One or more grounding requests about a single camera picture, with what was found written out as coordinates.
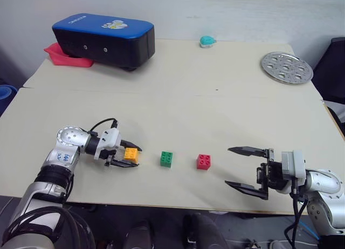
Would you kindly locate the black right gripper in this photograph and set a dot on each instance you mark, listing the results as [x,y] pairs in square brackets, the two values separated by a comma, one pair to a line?
[270,176]

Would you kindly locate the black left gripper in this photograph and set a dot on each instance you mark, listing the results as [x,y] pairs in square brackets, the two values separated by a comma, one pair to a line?
[110,155]

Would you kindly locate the yellow toy brick cube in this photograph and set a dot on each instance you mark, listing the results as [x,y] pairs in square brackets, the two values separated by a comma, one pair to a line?
[131,154]

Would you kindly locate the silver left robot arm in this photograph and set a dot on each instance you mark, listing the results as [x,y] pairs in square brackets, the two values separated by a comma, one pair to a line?
[60,157]

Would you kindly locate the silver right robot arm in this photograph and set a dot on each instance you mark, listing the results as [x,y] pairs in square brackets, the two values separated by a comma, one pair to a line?
[323,183]

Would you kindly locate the green toy brick cube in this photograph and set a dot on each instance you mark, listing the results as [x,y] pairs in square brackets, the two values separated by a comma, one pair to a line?
[166,159]

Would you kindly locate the red toy brick cube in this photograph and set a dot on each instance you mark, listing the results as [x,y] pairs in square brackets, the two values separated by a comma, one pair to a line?
[203,162]

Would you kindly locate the dark rounded shape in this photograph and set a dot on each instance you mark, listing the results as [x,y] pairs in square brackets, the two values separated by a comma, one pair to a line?
[138,235]
[205,231]

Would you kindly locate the perforated round metal plate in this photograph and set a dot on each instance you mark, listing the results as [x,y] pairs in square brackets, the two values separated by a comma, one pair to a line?
[286,68]

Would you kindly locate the black box with blue lid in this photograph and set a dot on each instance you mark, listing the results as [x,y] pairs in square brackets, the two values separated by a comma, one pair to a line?
[105,41]

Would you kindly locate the red plastic tray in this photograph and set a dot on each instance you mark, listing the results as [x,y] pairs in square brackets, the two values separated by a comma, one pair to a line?
[60,57]

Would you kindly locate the black chair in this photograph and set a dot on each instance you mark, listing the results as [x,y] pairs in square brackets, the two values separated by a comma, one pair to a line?
[330,71]

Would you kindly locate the teal and white round toy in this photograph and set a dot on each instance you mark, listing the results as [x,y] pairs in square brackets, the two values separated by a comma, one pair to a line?
[207,41]

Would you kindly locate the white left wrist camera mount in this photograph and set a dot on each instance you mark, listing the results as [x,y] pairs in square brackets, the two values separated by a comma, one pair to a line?
[110,139]

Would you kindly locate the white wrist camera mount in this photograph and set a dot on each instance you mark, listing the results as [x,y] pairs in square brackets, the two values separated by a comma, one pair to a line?
[293,168]
[110,139]

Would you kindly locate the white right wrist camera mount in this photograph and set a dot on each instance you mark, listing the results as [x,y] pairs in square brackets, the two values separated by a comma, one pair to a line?
[293,168]

